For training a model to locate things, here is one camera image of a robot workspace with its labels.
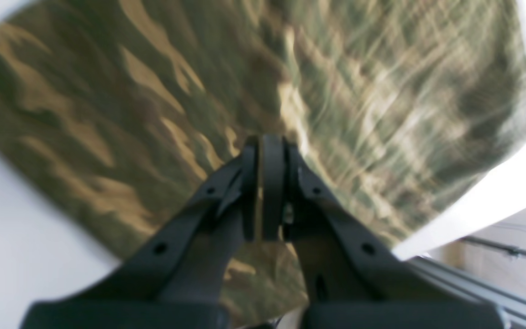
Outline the aluminium frame rail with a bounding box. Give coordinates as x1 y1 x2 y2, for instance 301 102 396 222
405 236 526 329

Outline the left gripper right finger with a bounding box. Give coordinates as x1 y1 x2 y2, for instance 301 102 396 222
262 135 505 329

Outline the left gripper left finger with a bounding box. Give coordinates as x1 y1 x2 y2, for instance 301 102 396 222
21 137 258 329

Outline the camouflage t-shirt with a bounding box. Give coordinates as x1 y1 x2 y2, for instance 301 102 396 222
0 0 526 329

